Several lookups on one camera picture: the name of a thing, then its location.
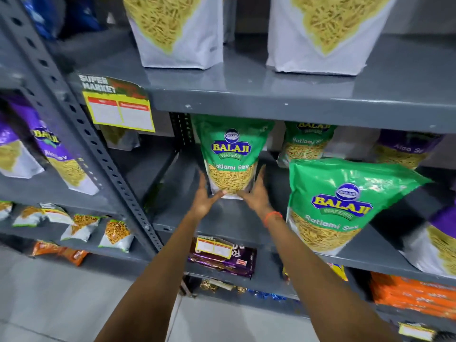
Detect person's right hand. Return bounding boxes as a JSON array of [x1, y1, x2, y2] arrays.
[[237, 165, 275, 218]]

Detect person's left hand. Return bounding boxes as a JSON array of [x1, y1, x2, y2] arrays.
[[189, 171, 227, 221]]

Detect green snack packet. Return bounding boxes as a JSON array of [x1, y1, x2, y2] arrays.
[[192, 115, 275, 200], [287, 158, 433, 256], [278, 122, 337, 168]]

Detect person's left forearm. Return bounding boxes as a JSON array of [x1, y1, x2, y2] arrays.
[[94, 214, 202, 342]]

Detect person's right forearm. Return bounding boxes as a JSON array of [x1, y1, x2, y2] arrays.
[[266, 215, 401, 342]]

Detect orange wristband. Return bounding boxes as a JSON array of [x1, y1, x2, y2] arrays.
[[263, 211, 283, 228]]

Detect small yellow price tag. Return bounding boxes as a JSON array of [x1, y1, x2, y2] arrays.
[[195, 236, 234, 260], [398, 322, 437, 342]]

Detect purple chocolate pack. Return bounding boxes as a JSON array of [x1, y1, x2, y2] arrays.
[[188, 237, 257, 278]]

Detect gold wrapped sweets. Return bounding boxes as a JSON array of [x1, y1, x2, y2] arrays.
[[199, 279, 247, 295]]

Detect blue wrapped sweets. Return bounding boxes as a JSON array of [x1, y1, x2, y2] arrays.
[[247, 289, 286, 302]]

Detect yellow shelf price label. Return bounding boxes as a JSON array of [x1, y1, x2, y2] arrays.
[[78, 74, 156, 133]]

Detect grey metal shelf rack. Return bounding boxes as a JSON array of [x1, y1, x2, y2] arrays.
[[0, 0, 456, 342]]

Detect orange snack packet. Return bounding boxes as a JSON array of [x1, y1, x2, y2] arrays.
[[31, 240, 65, 257], [59, 247, 89, 267]]

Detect purple snack packet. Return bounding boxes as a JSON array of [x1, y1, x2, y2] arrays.
[[6, 96, 100, 196], [370, 130, 444, 170], [401, 201, 456, 278], [0, 115, 44, 179]]

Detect large white snack packet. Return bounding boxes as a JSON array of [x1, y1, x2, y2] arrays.
[[266, 0, 398, 76], [122, 0, 224, 70]]

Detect stack of orange packets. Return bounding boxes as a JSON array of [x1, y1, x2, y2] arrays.
[[370, 272, 456, 321]]

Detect blue snack packets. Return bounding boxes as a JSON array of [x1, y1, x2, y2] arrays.
[[19, 0, 102, 40]]

